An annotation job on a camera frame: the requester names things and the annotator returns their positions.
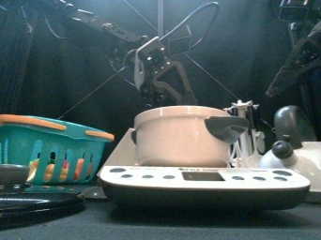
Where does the white toy stove dark base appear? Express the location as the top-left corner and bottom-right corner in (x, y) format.
(97, 127), (312, 211)

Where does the teal basket with orange handles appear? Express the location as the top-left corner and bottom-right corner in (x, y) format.
(0, 113), (115, 186)

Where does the black pan lid with knob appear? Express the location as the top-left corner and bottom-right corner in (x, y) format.
(0, 163), (89, 230)

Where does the yellow toy food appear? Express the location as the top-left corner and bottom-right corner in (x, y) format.
(27, 158), (42, 183)

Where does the grey metal frame pole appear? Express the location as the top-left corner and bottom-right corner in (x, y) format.
(157, 0), (165, 39)

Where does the white plastic rack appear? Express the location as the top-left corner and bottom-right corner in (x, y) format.
(224, 99), (268, 169)

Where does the black looping cable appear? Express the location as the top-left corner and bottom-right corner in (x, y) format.
(159, 1), (221, 56)

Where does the white kettle with grey handle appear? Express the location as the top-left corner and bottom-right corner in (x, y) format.
(254, 105), (321, 194)

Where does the orange toy food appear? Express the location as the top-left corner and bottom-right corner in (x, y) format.
(43, 157), (95, 183)

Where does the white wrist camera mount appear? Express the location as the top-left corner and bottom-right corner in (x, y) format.
(133, 36), (170, 92)

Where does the white pot with grey handles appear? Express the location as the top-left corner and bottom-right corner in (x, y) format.
(130, 105), (252, 168)

